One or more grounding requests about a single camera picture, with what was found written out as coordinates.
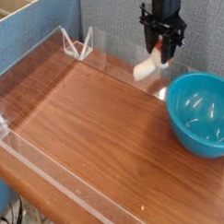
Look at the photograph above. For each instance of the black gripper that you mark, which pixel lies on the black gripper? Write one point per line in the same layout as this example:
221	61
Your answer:
171	28

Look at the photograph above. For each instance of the white brown toy mushroom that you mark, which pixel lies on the white brown toy mushroom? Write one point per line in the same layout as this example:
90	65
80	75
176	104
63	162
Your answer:
151	64

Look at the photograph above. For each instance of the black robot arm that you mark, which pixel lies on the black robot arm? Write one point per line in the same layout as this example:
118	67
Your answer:
164	8

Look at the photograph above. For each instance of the blue plastic bowl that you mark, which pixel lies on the blue plastic bowl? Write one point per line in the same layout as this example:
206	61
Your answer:
195	103

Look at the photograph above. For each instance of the clear acrylic front barrier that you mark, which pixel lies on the clear acrylic front barrier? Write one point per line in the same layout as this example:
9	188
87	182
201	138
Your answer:
93	201

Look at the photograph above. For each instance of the clear acrylic corner bracket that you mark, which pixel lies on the clear acrylic corner bracket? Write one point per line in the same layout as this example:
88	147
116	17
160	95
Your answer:
76	49

